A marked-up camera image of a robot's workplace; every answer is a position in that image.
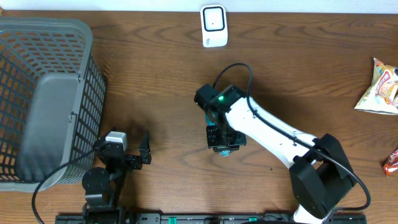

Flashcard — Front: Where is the blue mouthwash bottle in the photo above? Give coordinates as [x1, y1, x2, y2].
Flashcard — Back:
[205, 114, 231, 157]

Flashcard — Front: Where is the yellow chip snack bag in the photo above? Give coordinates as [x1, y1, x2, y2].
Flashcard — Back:
[354, 58, 397, 115]

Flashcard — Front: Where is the red white snack bar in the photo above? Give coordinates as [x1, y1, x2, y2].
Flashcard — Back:
[383, 149, 398, 176]

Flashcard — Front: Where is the white barcode scanner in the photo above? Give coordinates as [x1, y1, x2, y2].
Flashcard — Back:
[200, 4, 228, 48]

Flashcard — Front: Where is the grey plastic lattice basket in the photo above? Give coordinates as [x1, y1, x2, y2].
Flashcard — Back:
[1, 17, 106, 192]

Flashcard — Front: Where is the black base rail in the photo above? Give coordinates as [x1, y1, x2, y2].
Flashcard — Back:
[55, 212, 368, 224]

